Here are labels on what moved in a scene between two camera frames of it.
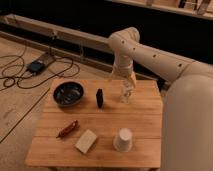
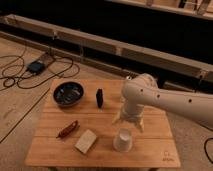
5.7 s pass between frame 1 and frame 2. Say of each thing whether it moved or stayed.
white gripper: moved
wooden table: stayed
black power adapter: stayed
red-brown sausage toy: stayed
